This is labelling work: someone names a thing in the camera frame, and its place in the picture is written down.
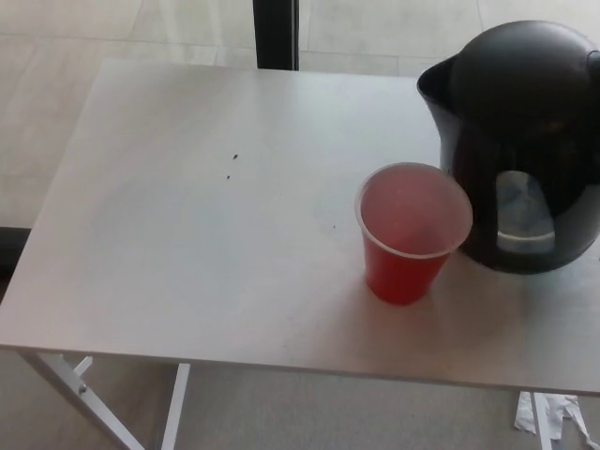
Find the white diagonal table leg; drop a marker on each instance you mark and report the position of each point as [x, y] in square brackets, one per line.
[91, 405]

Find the black vertical pillar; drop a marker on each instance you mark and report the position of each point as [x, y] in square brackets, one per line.
[276, 33]

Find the black electric kettle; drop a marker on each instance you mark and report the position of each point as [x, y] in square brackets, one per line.
[511, 103]

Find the crumpled white paper scrap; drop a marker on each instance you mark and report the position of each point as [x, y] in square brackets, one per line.
[562, 408]

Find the white straight table leg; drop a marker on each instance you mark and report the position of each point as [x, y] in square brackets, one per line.
[175, 403]
[544, 438]

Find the red plastic cup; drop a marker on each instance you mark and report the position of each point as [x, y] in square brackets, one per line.
[396, 276]

